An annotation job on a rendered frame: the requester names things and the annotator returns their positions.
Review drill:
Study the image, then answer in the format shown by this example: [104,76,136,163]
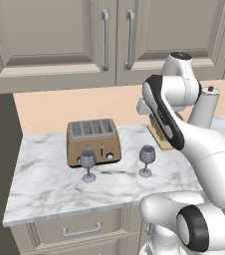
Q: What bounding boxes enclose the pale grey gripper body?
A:
[136,97,151,117]

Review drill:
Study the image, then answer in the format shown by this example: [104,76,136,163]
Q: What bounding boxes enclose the clear grey wine glass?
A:
[80,147,99,183]
[137,144,157,178]

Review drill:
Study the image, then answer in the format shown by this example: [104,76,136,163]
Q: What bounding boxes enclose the tan wooden knife block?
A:
[146,112,185,151]

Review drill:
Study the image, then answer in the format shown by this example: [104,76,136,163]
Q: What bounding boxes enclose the tan four-slot toaster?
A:
[66,118,122,169]

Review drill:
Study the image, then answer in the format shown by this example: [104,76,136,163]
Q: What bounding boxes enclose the white paper towel roll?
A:
[186,85,221,130]

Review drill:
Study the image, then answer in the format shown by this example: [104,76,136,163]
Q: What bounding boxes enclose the beige drawer front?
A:
[25,208,124,248]

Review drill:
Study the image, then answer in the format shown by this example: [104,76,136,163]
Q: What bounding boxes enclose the dark grey tall cabinet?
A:
[0,92,23,255]

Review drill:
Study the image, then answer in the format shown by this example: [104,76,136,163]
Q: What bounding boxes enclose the silver cupboard door handle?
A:
[100,8,111,72]
[123,8,136,71]

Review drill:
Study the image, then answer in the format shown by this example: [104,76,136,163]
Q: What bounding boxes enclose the silver drawer handle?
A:
[61,221,104,238]

